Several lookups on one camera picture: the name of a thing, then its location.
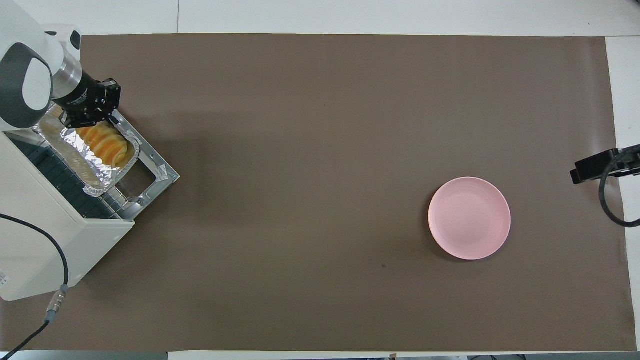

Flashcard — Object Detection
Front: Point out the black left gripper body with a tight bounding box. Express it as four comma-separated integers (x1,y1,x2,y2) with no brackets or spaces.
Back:
52,69,104,116

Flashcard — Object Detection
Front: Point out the glass oven door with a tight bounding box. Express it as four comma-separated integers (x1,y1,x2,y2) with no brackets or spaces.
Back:
107,110,181,222

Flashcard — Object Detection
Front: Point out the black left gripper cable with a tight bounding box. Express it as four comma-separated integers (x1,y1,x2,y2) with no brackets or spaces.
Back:
0,213,70,354

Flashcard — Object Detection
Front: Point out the pink round plate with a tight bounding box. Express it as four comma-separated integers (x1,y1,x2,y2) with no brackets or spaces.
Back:
428,176,512,261

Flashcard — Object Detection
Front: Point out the sliced orange bread loaf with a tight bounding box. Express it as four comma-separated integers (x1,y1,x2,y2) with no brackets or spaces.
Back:
75,121,129,169

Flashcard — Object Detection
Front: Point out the brown table mat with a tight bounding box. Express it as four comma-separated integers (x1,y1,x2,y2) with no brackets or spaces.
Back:
0,33,638,352

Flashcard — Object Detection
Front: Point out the aluminium foil tray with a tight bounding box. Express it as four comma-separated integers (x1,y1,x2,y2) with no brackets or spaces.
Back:
32,102,143,199

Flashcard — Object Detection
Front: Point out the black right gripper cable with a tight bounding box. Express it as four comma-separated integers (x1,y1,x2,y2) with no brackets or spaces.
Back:
598,150,640,229

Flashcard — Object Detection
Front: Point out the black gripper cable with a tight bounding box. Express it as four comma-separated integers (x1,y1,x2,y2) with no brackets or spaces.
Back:
598,150,640,229
0,213,70,354

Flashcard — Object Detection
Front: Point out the metal oven wire rack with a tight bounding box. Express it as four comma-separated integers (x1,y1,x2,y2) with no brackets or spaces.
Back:
10,139,132,221

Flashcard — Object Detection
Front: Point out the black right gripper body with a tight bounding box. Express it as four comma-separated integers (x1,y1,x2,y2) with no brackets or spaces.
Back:
614,143,640,177

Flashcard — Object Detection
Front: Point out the white toaster oven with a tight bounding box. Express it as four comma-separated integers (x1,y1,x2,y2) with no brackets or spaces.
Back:
0,127,136,302

